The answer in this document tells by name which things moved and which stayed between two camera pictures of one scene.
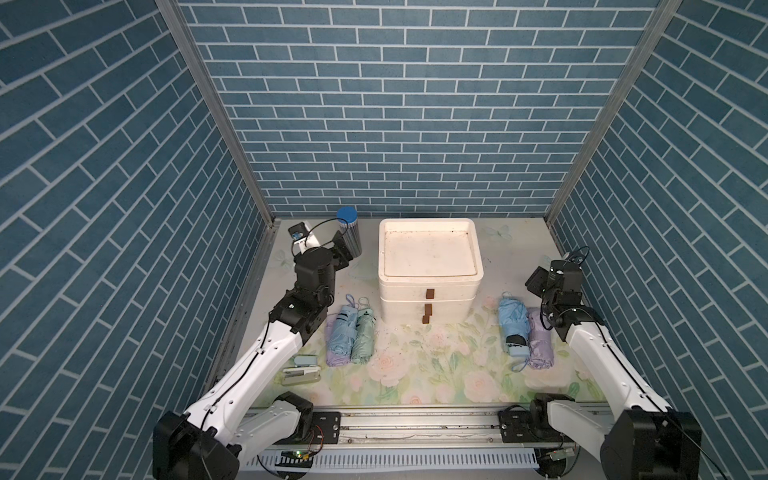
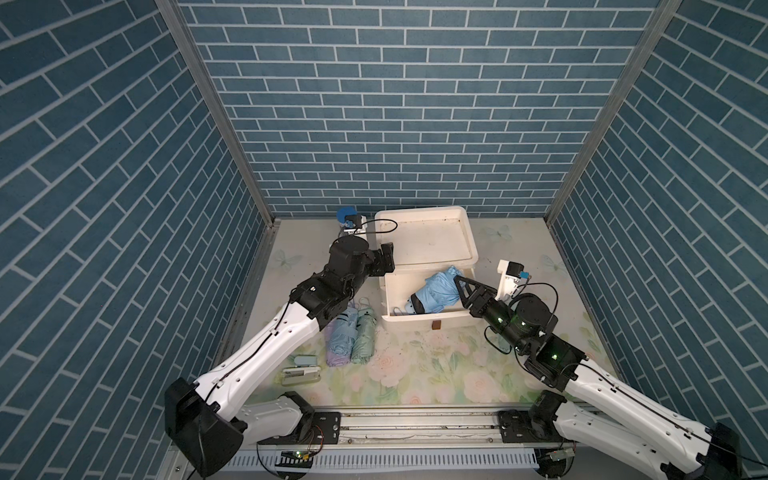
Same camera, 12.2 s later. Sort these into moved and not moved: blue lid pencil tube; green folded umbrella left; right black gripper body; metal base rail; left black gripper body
Moved: right black gripper body; left black gripper body
Not moved: blue lid pencil tube; green folded umbrella left; metal base rail
